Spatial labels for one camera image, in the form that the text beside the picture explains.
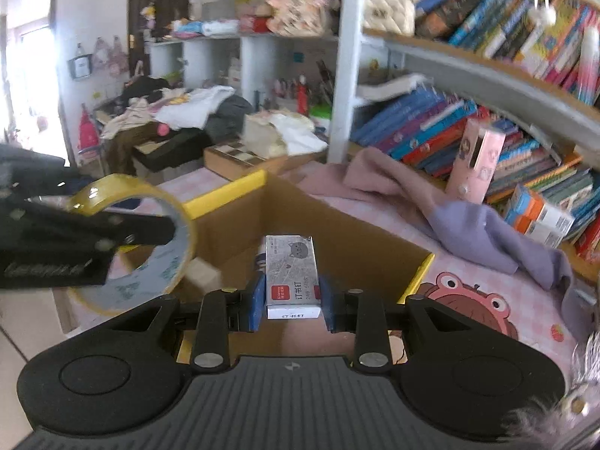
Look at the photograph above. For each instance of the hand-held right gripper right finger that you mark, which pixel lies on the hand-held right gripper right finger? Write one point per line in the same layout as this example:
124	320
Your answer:
327	307

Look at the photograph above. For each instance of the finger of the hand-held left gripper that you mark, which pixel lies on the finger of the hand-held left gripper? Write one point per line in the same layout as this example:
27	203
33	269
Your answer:
140	230

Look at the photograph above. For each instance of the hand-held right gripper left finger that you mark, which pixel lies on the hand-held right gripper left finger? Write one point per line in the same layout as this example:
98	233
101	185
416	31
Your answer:
257	304

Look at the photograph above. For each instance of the grey and red staple box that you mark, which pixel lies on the grey and red staple box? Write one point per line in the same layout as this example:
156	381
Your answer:
290	272

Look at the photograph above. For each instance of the clear adhesive tape roll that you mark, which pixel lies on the clear adhesive tape roll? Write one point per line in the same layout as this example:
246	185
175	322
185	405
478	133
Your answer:
185	253

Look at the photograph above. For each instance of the cardboard box with yellow rim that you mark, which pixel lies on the cardboard box with yellow rim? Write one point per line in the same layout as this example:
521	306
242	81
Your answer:
328	239

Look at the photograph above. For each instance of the green container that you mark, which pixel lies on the green container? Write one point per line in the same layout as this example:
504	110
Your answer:
321	112

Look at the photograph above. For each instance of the brown trousers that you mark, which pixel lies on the brown trousers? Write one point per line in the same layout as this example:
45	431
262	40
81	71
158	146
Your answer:
124	150

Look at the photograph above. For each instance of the small pink roll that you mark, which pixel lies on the small pink roll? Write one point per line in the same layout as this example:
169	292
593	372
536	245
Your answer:
161	129

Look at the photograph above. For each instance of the beige garment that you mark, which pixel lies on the beige garment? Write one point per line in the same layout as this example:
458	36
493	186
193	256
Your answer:
129	117

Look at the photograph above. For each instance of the wooden checkered board box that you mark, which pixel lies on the wooden checkered board box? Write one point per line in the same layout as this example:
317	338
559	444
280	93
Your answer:
243	159

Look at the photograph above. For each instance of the white garment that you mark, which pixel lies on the white garment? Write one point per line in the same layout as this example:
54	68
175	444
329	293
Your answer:
192	108

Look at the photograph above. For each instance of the pink cloth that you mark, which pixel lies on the pink cloth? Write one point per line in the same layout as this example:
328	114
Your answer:
375	173

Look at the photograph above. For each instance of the dark cloth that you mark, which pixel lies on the dark cloth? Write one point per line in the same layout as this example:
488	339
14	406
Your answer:
145	88

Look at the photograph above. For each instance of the grey garment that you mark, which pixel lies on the grey garment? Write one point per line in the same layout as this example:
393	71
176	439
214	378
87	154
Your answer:
232	115

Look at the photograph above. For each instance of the purple cloth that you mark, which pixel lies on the purple cloth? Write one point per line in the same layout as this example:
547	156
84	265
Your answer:
478	229

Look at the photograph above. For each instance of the cream cloth bundle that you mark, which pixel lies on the cream cloth bundle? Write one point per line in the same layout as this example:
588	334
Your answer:
281	133

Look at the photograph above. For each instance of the hanging pink bags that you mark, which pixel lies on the hanging pink bags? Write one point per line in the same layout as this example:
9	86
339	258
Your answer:
110	56

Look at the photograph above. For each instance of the white shelving unit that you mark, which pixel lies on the white shelving unit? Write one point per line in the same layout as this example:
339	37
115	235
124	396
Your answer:
468	68
211	56

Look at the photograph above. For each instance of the long row of colourful books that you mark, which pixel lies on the long row of colourful books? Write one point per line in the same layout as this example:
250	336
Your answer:
412	122

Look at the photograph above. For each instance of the tall pink printed box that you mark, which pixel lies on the tall pink printed box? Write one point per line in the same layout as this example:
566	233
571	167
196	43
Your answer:
473	164

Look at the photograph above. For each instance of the red bottle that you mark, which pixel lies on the red bottle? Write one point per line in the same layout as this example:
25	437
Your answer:
303	96

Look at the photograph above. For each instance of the orange and blue box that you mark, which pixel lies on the orange and blue box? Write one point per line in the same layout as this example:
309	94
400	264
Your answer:
522	206

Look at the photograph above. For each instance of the white labelled box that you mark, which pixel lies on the white labelled box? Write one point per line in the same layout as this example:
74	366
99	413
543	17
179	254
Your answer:
551	222

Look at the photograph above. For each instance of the grey fluffy toy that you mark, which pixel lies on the grey fluffy toy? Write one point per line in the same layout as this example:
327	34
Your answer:
562	408

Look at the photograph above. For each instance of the floral fabric bag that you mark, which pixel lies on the floral fabric bag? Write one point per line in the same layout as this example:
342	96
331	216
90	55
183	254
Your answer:
300	4

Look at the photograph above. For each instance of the cream quilted handbag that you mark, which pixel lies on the cream quilted handbag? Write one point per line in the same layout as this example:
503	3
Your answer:
389	7

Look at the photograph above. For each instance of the leaning pile of shelf books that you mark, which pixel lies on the leaning pile of shelf books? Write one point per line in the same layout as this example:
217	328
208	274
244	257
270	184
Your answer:
506	18

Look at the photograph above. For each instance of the hanging wall organizer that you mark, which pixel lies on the hanging wall organizer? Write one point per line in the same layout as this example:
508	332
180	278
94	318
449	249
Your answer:
79	63

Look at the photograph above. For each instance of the white shelf post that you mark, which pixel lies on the white shelf post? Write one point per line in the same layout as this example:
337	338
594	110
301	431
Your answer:
344	56

